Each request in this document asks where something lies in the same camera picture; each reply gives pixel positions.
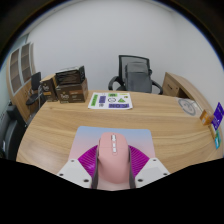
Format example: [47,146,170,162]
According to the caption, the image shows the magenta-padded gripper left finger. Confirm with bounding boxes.
[56,144,101,189]

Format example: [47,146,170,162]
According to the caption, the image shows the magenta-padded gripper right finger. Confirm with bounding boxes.
[127,144,171,189]

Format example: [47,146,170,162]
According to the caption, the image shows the pink computer mouse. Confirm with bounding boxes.
[97,131,132,184]

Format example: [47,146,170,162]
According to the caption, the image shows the pink and blue mouse pad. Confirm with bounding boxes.
[65,125,157,192]

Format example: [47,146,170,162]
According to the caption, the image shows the large black office chair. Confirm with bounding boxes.
[0,101,28,161]

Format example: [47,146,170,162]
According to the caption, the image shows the orange box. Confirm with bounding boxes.
[199,109,215,127]

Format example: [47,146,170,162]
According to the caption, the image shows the large brown cardboard box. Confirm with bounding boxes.
[54,78,89,104]

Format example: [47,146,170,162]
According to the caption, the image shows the white sticker sheet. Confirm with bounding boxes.
[87,91,134,111]

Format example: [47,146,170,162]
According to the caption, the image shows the small brown cardboard box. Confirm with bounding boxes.
[39,73,59,103]

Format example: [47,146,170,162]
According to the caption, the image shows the purple box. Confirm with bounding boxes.
[211,102,224,131]

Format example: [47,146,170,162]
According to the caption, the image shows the wooden side desk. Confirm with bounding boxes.
[162,71,214,116]

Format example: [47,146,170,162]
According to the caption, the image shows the wooden shelf unit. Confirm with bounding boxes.
[5,42,43,123]

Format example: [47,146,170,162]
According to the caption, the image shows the grey backpack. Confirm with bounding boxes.
[124,62,153,94]

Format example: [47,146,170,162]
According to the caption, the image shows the black box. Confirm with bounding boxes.
[54,65,86,86]

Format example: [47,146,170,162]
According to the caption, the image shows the small black office chair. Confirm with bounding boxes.
[25,71,44,108]

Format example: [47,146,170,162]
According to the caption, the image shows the black mesh office chair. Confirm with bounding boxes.
[107,54,164,95]

